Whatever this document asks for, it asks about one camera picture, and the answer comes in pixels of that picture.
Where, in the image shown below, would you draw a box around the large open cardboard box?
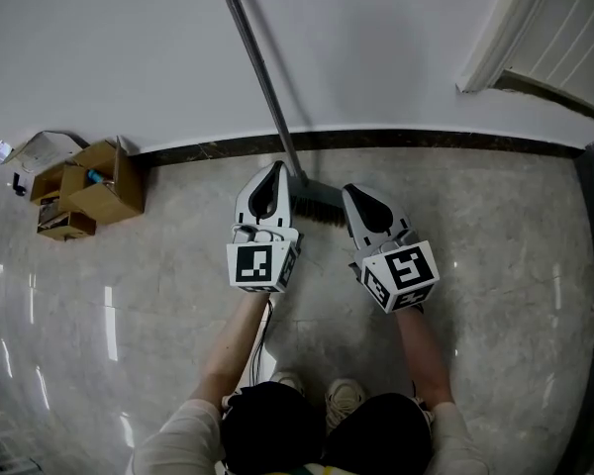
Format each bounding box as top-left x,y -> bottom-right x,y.
58,138 -> 148,227

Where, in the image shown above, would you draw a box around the grey broom with metal handle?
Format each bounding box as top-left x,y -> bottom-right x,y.
212,0 -> 350,230

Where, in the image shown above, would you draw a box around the person's right forearm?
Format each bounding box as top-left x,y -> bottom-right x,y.
393,306 -> 456,409

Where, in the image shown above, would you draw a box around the person's left beige shoe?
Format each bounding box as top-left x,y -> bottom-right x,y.
268,369 -> 307,398

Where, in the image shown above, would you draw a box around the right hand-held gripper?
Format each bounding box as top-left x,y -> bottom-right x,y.
341,183 -> 441,315

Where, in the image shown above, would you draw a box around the dark stone baseboard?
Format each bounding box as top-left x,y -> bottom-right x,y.
127,128 -> 589,168

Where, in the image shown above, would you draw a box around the person's black shorts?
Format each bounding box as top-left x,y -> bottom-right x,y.
219,381 -> 435,475

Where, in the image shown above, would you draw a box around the white panelled door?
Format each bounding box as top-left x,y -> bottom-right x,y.
494,0 -> 594,118

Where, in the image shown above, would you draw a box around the clear plastic sheet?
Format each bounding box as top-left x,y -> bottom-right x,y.
1,130 -> 91,175

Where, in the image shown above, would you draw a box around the person's left forearm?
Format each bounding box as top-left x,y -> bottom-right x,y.
187,292 -> 274,411

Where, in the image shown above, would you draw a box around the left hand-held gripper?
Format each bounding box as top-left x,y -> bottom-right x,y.
226,159 -> 305,295

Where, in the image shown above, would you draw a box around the person's right beige shoe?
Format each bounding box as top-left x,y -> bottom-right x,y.
323,377 -> 368,435

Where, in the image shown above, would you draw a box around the person's beige shoe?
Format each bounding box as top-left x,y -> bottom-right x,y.
268,369 -> 307,398
323,377 -> 368,435

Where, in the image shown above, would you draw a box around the small flat cardboard box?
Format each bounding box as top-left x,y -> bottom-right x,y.
36,209 -> 98,242

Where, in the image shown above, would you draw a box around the white door frame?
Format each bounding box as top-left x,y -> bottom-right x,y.
454,0 -> 594,129

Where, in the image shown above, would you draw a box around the black cables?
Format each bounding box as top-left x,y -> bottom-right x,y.
248,298 -> 275,386

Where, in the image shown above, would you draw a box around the medium open cardboard box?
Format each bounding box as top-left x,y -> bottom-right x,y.
29,160 -> 69,207

